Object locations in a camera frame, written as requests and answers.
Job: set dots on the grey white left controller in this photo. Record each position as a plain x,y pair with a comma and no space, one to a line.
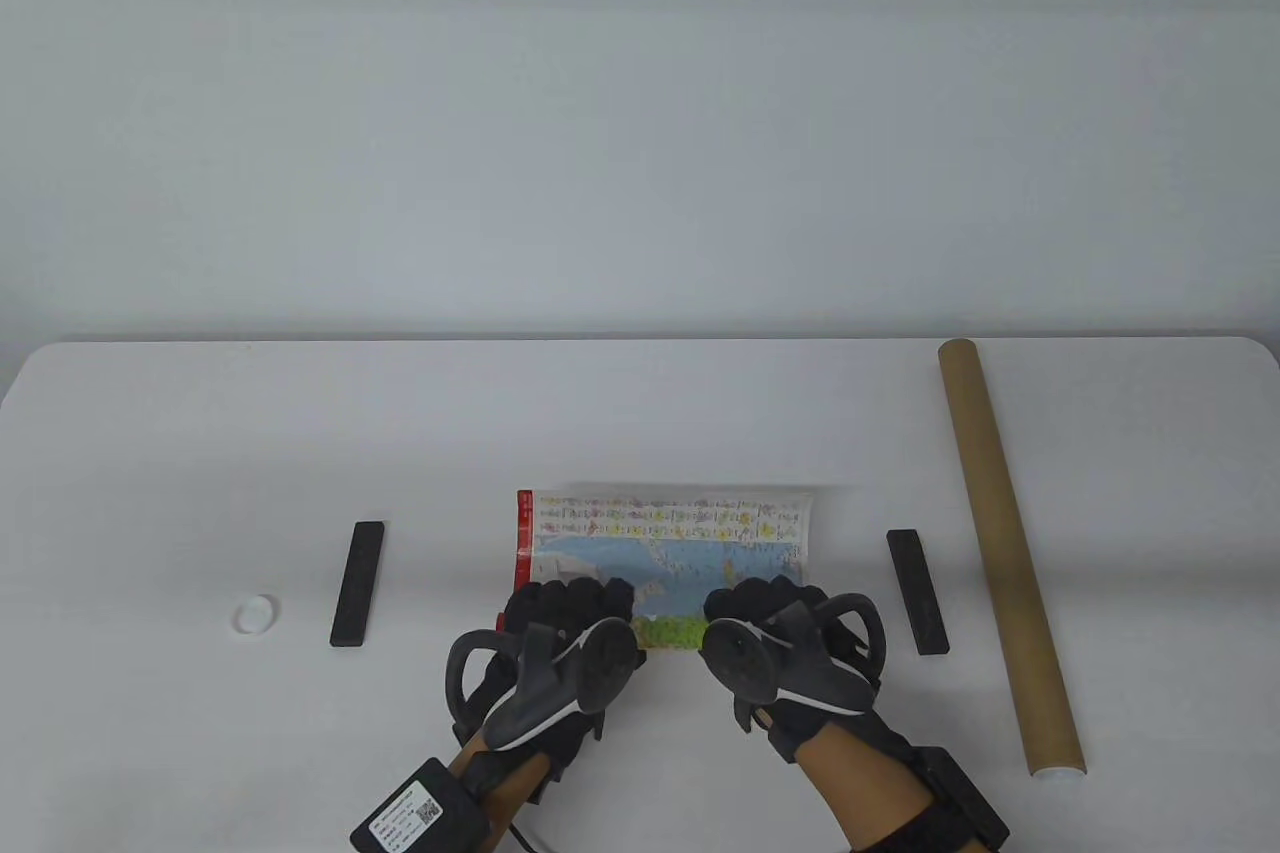
560,688

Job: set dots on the black plain wrist camera box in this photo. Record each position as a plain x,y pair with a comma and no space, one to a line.
965,793

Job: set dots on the person's right forearm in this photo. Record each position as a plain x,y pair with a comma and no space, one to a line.
870,778

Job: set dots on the black bar paperweight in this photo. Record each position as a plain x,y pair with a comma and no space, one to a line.
358,583
917,593

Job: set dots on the grey white controller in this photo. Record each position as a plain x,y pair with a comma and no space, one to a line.
780,663
560,688

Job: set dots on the person's left forearm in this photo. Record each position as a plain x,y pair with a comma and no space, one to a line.
500,778

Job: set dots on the person's right hand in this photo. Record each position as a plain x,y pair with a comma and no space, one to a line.
760,598

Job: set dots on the white plastic tube cap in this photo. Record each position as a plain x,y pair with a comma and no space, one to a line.
255,614
1060,776

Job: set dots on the colourful paper map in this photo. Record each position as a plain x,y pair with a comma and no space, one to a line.
660,543

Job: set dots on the brown cardboard mailing tube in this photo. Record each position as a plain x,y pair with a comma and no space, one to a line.
995,533

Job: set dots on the black labelled wrist camera box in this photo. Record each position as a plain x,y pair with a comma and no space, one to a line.
420,808

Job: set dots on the person's left hand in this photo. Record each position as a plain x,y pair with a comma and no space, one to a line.
570,603

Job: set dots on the grey white right controller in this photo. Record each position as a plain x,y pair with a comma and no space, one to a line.
780,663

